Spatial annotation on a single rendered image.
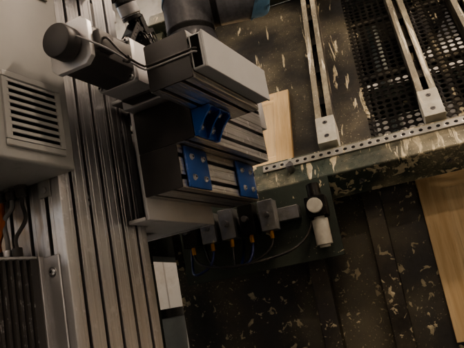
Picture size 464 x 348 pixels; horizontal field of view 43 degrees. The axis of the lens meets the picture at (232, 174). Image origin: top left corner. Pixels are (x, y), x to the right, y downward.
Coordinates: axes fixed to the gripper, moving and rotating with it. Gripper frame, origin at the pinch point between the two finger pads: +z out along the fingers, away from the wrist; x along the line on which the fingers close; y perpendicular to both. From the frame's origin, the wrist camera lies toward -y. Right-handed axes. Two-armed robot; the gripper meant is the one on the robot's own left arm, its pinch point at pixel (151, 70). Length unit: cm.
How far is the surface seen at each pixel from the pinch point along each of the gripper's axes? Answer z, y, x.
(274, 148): 40, -6, -36
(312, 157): 44, -18, -51
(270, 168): 42, -20, -37
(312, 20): 7, 53, -48
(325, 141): 41, -14, -55
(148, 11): -52, 351, 178
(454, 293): 99, -17, -78
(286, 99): 28, 16, -38
